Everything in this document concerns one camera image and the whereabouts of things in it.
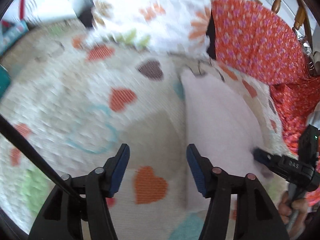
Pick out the pale pink garment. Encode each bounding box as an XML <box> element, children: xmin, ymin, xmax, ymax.
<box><xmin>179</xmin><ymin>68</ymin><xmax>276</xmax><ymax>210</ymax></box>

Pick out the person's right hand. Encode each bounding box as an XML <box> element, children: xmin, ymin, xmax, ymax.
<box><xmin>278</xmin><ymin>191</ymin><xmax>315</xmax><ymax>239</ymax></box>

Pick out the red floral blanket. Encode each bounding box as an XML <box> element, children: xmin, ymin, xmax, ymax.
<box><xmin>269</xmin><ymin>76</ymin><xmax>320</xmax><ymax>205</ymax></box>

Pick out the heart-patterned quilted bedspread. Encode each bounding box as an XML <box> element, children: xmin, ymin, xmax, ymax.
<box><xmin>1</xmin><ymin>20</ymin><xmax>290</xmax><ymax>239</ymax></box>

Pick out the red floral pillow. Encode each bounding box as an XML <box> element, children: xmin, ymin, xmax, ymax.
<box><xmin>212</xmin><ymin>0</ymin><xmax>310</xmax><ymax>85</ymax></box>

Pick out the teal cardboard box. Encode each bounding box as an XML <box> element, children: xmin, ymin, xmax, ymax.
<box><xmin>0</xmin><ymin>66</ymin><xmax>11</xmax><ymax>98</ymax></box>

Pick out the light blue patterned box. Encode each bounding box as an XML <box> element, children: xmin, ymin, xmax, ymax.
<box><xmin>0</xmin><ymin>21</ymin><xmax>29</xmax><ymax>55</ymax></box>

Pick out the white floral pillow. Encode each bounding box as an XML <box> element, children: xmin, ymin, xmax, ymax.
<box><xmin>84</xmin><ymin>0</ymin><xmax>212</xmax><ymax>58</ymax></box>

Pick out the white paper bag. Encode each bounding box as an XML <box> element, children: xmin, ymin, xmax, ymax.
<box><xmin>2</xmin><ymin>0</ymin><xmax>92</xmax><ymax>25</ymax></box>

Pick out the black cable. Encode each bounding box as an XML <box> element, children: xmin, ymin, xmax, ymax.
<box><xmin>0</xmin><ymin>114</ymin><xmax>78</xmax><ymax>198</ymax></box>

